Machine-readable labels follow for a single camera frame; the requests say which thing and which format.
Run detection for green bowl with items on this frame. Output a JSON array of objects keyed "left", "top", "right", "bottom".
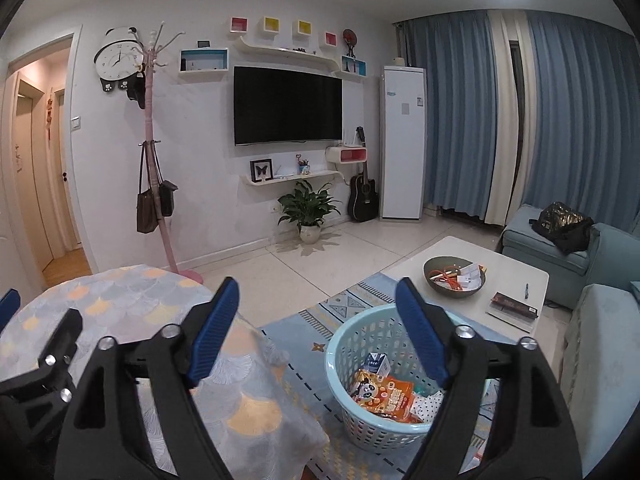
[{"left": 423, "top": 256, "right": 487, "bottom": 299}]

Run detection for yellow cube wall shelf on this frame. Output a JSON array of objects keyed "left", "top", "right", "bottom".
[{"left": 262, "top": 15, "right": 280, "bottom": 36}]

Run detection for black acoustic guitar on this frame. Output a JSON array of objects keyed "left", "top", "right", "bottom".
[{"left": 347, "top": 126, "right": 381, "bottom": 224}]

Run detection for white standing air conditioner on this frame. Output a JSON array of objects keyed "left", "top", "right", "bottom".
[{"left": 380, "top": 66, "right": 426, "bottom": 221}]

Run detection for white floating wall shelf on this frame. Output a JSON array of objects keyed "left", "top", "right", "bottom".
[{"left": 241, "top": 169, "right": 345, "bottom": 188}]

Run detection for brown hanging handbag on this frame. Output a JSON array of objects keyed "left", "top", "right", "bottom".
[{"left": 136, "top": 142, "right": 158, "bottom": 234}]

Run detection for blue white curtains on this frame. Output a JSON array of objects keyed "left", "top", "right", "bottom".
[{"left": 396, "top": 10, "right": 639, "bottom": 232}]

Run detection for black gold bag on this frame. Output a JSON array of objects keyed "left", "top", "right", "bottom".
[{"left": 529, "top": 202, "right": 594, "bottom": 255}]

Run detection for potted green plant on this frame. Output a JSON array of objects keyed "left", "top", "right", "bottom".
[{"left": 278, "top": 180, "right": 341, "bottom": 245}]

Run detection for orange foil snack packet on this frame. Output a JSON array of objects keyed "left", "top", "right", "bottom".
[{"left": 363, "top": 377, "right": 413, "bottom": 422}]

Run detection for white red wall box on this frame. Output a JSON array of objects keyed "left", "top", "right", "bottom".
[{"left": 326, "top": 146, "right": 368, "bottom": 165}]

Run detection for small figurine on shelf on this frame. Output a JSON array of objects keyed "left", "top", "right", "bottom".
[{"left": 296, "top": 154, "right": 311, "bottom": 174}]

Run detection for dark blue carton box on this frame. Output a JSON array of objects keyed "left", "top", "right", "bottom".
[{"left": 361, "top": 352, "right": 392, "bottom": 378}]

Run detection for curved upper wall shelf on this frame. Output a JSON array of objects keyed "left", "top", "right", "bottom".
[{"left": 234, "top": 37, "right": 342, "bottom": 73}]

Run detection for red paddle ornament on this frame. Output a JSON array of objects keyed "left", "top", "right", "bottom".
[{"left": 342, "top": 28, "right": 358, "bottom": 58}]

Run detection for light blue laundry basket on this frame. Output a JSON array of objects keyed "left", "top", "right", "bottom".
[{"left": 326, "top": 304, "right": 446, "bottom": 453}]

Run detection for patterned grey tablecloth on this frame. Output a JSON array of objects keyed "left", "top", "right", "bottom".
[{"left": 1, "top": 266, "right": 329, "bottom": 479}]

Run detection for butterfly picture frame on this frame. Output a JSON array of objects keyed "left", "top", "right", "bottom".
[{"left": 250, "top": 158, "right": 273, "bottom": 183}]

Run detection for wall light switch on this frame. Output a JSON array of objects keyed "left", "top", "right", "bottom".
[{"left": 70, "top": 116, "right": 81, "bottom": 131}]

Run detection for white coffee table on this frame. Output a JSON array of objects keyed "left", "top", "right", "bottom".
[{"left": 384, "top": 236, "right": 549, "bottom": 340}]

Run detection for teal sofa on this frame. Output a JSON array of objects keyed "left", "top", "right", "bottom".
[{"left": 500, "top": 205, "right": 639, "bottom": 478}]

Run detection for black hanging bag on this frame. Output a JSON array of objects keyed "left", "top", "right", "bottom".
[{"left": 158, "top": 180, "right": 178, "bottom": 218}]

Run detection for panda wall clock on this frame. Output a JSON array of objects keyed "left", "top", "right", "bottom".
[{"left": 93, "top": 26, "right": 143, "bottom": 93}]

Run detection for black wall television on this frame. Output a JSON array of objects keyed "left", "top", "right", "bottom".
[{"left": 232, "top": 66, "right": 343, "bottom": 145}]

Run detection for blue framed wall shelf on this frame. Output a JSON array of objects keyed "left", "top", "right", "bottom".
[{"left": 179, "top": 48, "right": 230, "bottom": 75}]

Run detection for small blue wall shelf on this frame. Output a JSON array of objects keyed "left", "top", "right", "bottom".
[{"left": 341, "top": 55, "right": 368, "bottom": 78}]

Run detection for pink coat stand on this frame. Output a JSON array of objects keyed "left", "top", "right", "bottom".
[{"left": 130, "top": 20, "right": 205, "bottom": 286}]

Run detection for red cube wall shelf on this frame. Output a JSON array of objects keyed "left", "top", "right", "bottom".
[{"left": 229, "top": 15, "right": 248, "bottom": 35}]

